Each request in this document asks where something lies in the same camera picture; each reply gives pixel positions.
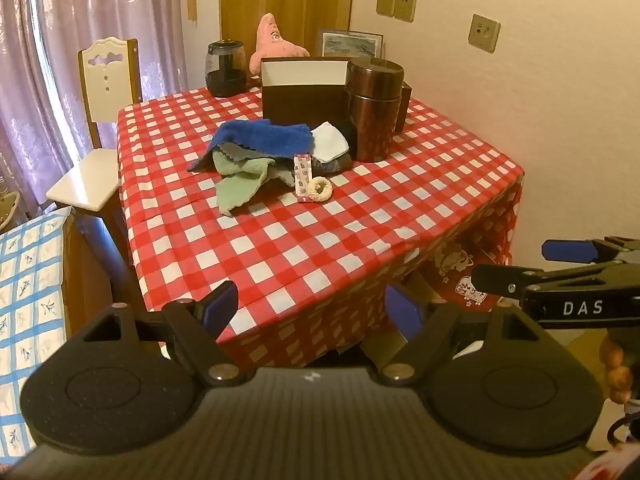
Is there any striped knit sock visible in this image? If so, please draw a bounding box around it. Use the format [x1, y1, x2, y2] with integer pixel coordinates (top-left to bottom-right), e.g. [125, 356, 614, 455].
[312, 152, 353, 177]

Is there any cream hair scrunchie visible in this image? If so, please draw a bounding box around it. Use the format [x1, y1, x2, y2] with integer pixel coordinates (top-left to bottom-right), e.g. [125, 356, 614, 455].
[306, 176, 333, 204]

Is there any red white printed clothing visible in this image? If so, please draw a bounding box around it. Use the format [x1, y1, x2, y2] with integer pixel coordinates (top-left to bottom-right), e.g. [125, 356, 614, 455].
[575, 440, 640, 480]

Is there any red white checked tablecloth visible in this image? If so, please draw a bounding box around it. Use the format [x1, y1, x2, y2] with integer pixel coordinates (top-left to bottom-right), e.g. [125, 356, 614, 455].
[116, 85, 526, 368]

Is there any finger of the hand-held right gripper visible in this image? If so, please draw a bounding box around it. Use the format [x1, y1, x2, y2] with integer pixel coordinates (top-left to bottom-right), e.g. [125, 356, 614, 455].
[471, 261, 626, 302]
[541, 236, 640, 265]

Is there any pink starfish plush toy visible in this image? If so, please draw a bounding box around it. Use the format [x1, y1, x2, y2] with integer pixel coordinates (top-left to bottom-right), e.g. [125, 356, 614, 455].
[250, 12, 310, 81]

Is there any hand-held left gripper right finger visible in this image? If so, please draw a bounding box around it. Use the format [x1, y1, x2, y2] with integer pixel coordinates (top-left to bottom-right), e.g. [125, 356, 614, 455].
[370, 282, 546, 386]

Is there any grey fleece cloth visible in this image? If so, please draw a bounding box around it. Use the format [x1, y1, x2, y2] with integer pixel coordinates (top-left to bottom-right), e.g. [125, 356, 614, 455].
[260, 160, 297, 192]

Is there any blue checked blanket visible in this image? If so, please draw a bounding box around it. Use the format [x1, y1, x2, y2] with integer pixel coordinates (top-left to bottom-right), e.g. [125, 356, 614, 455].
[0, 207, 73, 451]

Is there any brown cylindrical canister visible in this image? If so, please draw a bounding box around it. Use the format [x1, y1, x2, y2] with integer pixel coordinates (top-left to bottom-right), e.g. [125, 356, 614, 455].
[345, 57, 405, 162]

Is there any glass jar with dark lid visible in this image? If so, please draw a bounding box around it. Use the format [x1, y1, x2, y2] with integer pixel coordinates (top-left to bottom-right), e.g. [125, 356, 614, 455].
[205, 40, 247, 98]

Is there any green fleece cloth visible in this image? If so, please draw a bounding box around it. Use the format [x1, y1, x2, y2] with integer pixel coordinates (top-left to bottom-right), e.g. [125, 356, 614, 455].
[212, 152, 276, 217]

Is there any white wooden chair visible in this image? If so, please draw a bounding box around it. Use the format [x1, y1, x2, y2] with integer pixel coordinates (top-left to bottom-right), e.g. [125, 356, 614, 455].
[46, 38, 143, 213]

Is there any brown cardboard box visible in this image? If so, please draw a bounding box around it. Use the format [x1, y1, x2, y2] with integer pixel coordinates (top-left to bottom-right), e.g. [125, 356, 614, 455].
[260, 56, 413, 133]

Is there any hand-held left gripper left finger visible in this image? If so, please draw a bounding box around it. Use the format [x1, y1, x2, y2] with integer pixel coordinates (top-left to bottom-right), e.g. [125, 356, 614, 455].
[75, 280, 246, 388]

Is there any dark grey scalloped cloth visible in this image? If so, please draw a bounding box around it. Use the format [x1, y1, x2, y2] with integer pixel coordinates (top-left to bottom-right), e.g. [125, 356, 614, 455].
[212, 141, 261, 161]

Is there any glass picture frame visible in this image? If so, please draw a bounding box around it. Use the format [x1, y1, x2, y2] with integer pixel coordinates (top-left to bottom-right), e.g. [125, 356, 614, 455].
[316, 29, 386, 59]

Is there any blue fleece towel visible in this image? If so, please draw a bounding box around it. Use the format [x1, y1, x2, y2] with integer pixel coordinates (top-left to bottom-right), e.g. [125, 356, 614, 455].
[187, 119, 315, 173]

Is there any lavender lace curtain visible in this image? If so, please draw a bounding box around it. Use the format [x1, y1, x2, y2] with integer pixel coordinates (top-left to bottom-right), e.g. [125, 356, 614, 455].
[0, 0, 188, 221]

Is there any person's right hand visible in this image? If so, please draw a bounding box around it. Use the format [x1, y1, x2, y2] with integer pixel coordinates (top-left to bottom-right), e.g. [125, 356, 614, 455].
[600, 332, 636, 404]

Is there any white cloth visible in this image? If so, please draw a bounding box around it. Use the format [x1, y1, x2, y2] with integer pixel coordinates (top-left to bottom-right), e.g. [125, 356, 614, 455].
[311, 121, 350, 163]

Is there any brown wooden door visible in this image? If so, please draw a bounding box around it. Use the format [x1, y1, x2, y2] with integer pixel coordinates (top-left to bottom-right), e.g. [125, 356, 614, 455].
[220, 0, 357, 57]

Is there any black cable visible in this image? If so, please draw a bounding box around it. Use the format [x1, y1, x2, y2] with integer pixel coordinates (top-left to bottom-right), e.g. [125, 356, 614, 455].
[605, 412, 640, 448]

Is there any pink patterned packet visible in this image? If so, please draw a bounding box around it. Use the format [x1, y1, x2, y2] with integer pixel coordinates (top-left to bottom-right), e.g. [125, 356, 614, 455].
[294, 154, 313, 204]

